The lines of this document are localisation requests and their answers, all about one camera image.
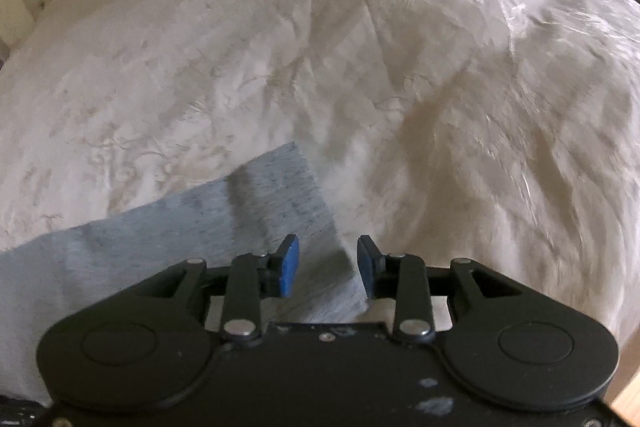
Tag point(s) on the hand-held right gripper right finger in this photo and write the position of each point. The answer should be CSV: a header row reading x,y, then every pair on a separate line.
x,y
366,264

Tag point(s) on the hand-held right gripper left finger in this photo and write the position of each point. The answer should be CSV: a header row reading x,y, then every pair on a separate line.
x,y
289,264

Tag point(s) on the light blue pants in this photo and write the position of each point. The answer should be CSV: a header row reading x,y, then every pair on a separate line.
x,y
165,237

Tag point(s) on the white bedspread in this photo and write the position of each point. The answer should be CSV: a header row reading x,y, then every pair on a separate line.
x,y
380,82

